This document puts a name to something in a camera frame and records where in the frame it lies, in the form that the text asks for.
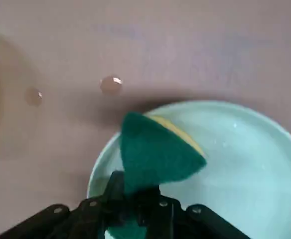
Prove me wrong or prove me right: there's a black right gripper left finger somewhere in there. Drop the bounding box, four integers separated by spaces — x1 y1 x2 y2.
0 170 129 239

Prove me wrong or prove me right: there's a green and yellow sponge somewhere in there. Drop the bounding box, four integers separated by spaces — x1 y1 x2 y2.
105 111 207 239

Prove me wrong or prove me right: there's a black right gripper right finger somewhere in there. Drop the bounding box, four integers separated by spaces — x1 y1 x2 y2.
135 184 251 239

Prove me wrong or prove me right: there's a pale green plate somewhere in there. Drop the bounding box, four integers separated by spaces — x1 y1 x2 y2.
86 100 291 239

